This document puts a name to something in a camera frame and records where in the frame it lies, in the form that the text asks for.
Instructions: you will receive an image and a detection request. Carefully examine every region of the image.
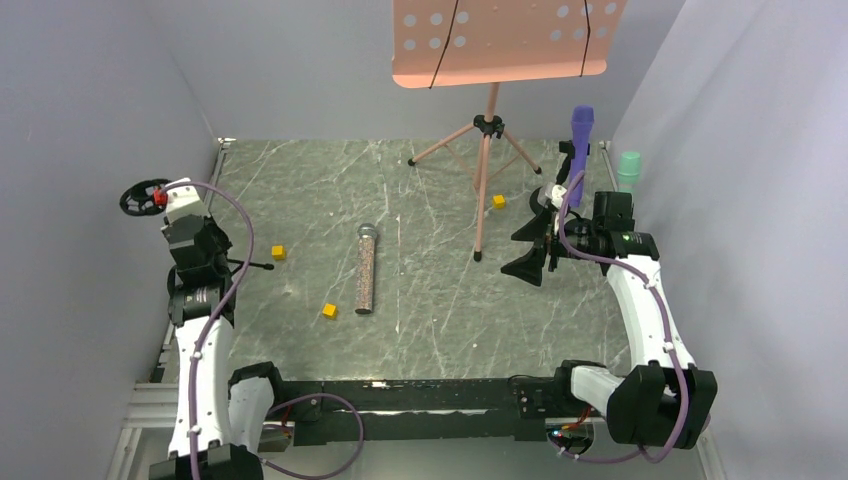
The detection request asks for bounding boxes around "yellow cube left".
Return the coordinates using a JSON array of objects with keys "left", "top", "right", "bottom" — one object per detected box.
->
[{"left": 271, "top": 245, "right": 287, "bottom": 261}]

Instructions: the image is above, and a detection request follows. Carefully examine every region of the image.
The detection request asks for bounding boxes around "mint green microphone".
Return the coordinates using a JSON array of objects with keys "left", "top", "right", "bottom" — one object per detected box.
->
[{"left": 617, "top": 151, "right": 642, "bottom": 193}]

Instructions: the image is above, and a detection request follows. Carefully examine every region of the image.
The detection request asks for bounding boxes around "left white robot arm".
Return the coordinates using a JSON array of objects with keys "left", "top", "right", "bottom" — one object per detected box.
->
[{"left": 148, "top": 214, "right": 279, "bottom": 479}]

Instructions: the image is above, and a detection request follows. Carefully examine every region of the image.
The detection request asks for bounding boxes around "yellow cube front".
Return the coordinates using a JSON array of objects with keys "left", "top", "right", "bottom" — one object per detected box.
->
[{"left": 322, "top": 303, "right": 338, "bottom": 320}]

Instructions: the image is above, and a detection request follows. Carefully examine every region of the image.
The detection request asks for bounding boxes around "glitter silver-head microphone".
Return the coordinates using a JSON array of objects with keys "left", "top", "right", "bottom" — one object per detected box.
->
[{"left": 355, "top": 223, "right": 379, "bottom": 315}]

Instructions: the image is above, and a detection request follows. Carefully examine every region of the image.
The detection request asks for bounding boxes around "black shock-mount tripod stand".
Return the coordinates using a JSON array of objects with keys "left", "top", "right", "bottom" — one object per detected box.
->
[{"left": 119, "top": 178, "right": 246, "bottom": 278}]

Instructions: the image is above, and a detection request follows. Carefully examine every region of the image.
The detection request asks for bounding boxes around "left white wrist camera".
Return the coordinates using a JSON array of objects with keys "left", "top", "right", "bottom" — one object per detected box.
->
[{"left": 153, "top": 177, "right": 209, "bottom": 225}]

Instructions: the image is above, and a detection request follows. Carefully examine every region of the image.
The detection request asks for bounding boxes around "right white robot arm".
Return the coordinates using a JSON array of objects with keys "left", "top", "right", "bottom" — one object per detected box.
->
[{"left": 501, "top": 186, "right": 718, "bottom": 454}]

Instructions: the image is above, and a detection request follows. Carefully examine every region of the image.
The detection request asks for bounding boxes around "purple microphone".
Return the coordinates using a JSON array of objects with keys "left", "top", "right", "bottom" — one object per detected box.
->
[{"left": 569, "top": 105, "right": 595, "bottom": 180}]

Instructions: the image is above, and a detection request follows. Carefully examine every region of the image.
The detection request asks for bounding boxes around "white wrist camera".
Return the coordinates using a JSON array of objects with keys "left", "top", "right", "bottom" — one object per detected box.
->
[
  {"left": 536, "top": 183, "right": 568, "bottom": 211},
  {"left": 153, "top": 177, "right": 209, "bottom": 225}
]

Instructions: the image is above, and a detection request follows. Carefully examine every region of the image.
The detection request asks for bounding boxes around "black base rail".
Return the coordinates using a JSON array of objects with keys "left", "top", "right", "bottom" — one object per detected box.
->
[{"left": 260, "top": 375, "right": 591, "bottom": 446}]

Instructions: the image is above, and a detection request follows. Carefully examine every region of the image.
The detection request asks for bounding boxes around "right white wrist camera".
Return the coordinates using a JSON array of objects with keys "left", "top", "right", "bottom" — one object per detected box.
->
[{"left": 536, "top": 183, "right": 568, "bottom": 211}]

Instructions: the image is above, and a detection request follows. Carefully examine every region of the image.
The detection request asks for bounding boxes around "pink music stand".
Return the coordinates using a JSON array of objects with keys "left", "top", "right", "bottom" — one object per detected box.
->
[{"left": 392, "top": 0, "right": 627, "bottom": 260}]

